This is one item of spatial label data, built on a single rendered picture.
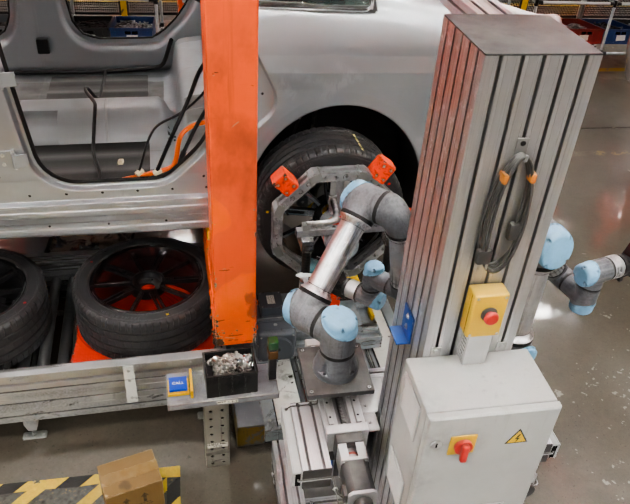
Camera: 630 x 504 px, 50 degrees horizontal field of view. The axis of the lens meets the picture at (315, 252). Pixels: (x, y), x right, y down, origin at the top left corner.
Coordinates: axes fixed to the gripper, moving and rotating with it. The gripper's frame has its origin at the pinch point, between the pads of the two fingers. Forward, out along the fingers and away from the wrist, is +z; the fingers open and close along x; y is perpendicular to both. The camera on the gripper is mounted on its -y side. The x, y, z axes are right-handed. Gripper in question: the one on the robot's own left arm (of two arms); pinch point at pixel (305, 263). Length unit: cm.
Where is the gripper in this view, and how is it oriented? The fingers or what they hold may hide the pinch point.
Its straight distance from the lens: 271.9
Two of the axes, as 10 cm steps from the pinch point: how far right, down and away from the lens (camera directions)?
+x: 5.5, -4.6, 7.0
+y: -0.6, 8.1, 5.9
